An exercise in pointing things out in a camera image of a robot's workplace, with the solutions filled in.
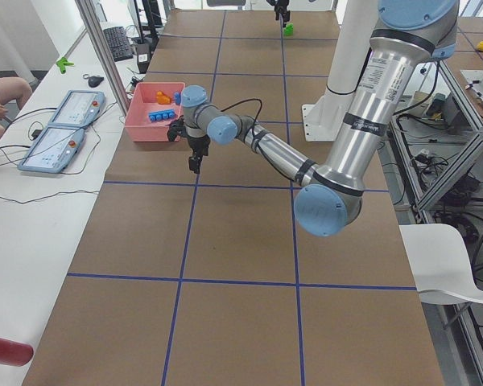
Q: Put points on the seated person legs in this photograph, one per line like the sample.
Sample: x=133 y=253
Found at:
x=0 y=104

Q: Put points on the long blue block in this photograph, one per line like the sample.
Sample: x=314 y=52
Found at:
x=161 y=115

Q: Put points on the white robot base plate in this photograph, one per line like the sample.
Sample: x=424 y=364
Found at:
x=323 y=120

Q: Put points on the pink plastic box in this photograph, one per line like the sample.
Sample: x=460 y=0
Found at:
x=152 y=109

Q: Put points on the aluminium frame post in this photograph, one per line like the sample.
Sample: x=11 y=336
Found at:
x=96 y=35

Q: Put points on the teach pendant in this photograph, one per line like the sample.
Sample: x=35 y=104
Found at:
x=78 y=109
x=53 y=150

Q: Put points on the red cylinder bottle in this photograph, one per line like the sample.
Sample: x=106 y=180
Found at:
x=14 y=353

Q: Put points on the green plastic clamp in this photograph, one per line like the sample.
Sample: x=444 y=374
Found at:
x=63 y=63

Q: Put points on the orange block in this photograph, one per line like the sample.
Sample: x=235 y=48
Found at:
x=162 y=98

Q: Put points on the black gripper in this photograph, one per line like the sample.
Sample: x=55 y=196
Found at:
x=282 y=7
x=197 y=145

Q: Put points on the lower teach pendant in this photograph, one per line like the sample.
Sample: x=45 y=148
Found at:
x=53 y=150

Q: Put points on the black keyboard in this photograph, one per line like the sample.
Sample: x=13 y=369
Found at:
x=118 y=43

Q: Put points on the upper teach pendant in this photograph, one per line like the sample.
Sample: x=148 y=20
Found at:
x=78 y=109

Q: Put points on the green block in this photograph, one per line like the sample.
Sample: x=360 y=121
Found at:
x=288 y=30

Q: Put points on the small blue block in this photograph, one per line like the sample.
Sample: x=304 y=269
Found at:
x=177 y=97

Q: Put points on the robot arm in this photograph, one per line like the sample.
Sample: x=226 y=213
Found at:
x=407 y=33

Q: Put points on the black computer mouse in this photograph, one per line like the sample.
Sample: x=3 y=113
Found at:
x=94 y=81

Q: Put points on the white chair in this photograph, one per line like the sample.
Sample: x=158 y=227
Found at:
x=440 y=264

